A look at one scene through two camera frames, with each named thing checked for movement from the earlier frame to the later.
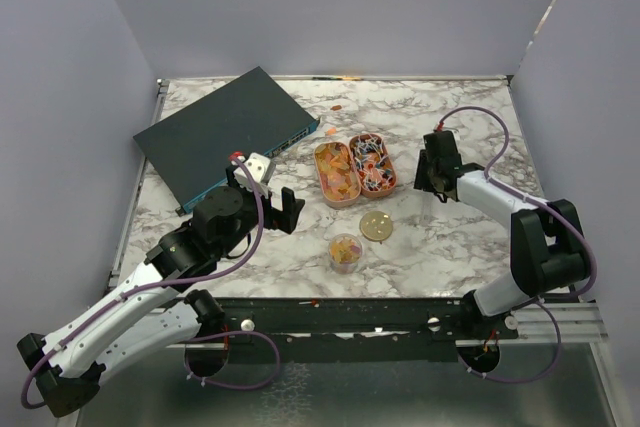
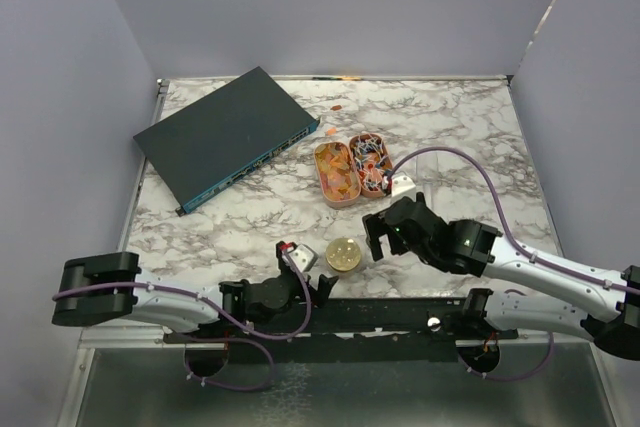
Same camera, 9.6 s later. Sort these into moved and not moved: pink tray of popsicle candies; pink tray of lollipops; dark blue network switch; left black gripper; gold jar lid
Moved: left black gripper; gold jar lid
Not moved: pink tray of lollipops; dark blue network switch; pink tray of popsicle candies
